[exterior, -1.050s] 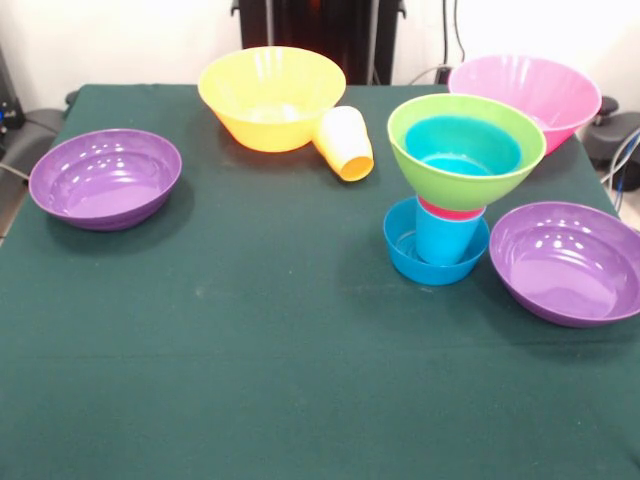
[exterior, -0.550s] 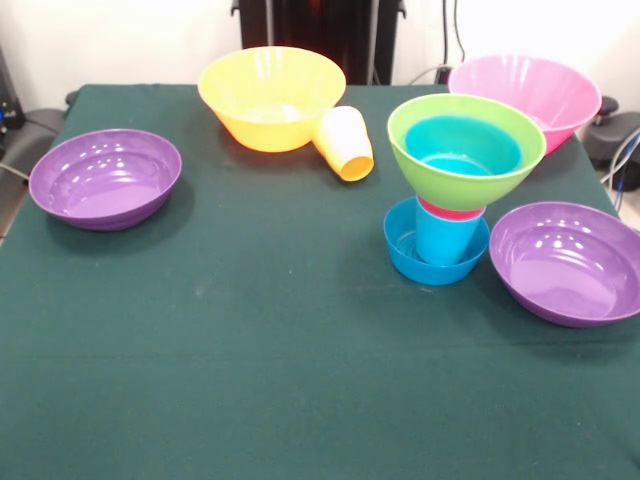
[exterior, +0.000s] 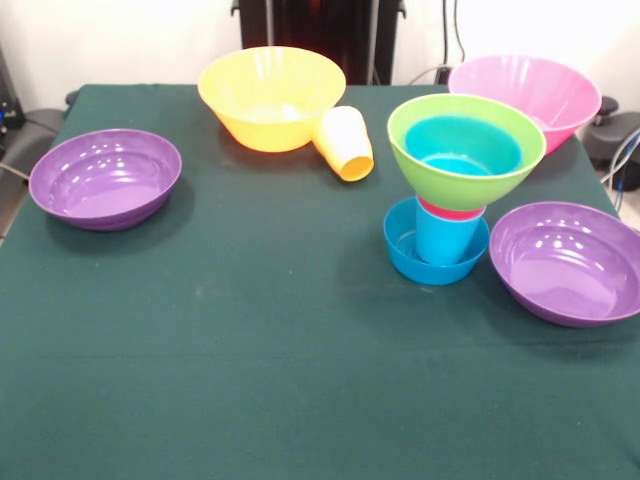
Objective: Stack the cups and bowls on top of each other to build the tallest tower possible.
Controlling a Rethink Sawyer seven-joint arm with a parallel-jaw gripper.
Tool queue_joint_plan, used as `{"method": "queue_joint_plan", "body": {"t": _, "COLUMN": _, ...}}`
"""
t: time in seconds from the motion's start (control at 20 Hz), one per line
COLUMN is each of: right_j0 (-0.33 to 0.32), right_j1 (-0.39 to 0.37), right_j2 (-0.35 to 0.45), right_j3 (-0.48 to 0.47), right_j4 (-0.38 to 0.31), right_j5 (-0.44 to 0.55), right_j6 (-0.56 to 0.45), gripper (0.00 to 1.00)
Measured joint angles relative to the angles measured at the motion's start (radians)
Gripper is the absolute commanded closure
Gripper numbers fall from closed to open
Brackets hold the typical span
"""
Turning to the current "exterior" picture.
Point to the orange cup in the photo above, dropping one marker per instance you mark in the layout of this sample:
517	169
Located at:
345	150

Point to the orange bowl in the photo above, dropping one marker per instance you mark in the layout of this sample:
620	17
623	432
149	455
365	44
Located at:
270	135

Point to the blue bowl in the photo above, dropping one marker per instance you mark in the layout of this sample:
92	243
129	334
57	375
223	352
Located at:
450	140
435	275

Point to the blue cup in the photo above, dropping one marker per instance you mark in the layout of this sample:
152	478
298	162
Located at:
445	242

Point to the red cup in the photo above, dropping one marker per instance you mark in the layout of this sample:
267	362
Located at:
450	214

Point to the green bowl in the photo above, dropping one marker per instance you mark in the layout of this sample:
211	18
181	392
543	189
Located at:
460	192

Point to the purple bowl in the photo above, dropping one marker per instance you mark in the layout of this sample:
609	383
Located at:
100	190
565	280

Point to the pink bowl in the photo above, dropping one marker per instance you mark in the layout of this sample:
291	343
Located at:
550	100

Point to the black computer tower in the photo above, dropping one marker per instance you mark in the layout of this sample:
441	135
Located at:
10	100

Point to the dark green tablecloth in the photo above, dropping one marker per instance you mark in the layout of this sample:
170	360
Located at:
200	400

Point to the black knobbed device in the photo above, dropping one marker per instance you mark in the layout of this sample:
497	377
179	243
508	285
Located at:
625	135

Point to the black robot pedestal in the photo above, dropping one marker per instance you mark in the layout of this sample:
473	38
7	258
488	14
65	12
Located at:
325	30

